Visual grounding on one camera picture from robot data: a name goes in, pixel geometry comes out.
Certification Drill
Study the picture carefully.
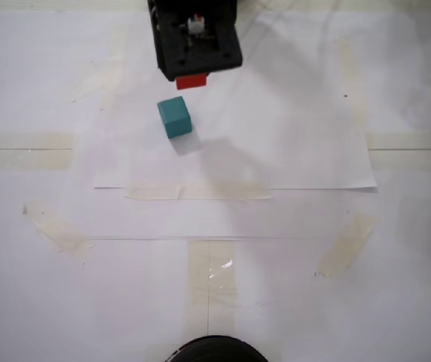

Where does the teal blue cube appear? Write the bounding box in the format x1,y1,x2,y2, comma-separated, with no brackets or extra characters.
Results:
157,96,194,140

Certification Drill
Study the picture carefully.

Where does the beige masking tape strip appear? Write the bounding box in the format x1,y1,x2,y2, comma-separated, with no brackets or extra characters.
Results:
124,181,272,201
334,35,370,127
365,133,431,171
319,213,378,280
0,131,75,172
70,26,130,111
22,199,94,265
188,241,237,309

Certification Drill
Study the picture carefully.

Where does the red cube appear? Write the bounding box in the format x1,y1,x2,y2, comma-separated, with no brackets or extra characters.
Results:
176,73,209,91

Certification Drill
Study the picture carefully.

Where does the white paper sheet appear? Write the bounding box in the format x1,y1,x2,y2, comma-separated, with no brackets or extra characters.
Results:
93,37,378,193

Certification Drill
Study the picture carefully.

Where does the large white paper underlay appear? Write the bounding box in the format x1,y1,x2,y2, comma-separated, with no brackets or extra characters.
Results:
0,10,431,362

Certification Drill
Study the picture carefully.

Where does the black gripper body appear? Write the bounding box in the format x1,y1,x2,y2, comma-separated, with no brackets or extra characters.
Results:
147,0,239,18

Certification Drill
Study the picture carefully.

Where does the black round stand base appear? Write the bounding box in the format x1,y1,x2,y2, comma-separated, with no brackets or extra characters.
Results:
166,334,269,362

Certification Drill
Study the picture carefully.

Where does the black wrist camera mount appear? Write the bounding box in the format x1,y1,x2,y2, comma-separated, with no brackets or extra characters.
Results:
153,7,244,83

